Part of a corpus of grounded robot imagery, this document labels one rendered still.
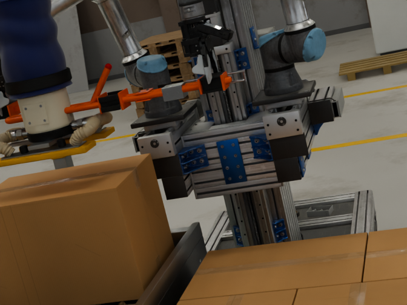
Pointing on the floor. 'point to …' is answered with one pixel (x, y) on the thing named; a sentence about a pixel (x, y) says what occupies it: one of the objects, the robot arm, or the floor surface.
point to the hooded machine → (389, 25)
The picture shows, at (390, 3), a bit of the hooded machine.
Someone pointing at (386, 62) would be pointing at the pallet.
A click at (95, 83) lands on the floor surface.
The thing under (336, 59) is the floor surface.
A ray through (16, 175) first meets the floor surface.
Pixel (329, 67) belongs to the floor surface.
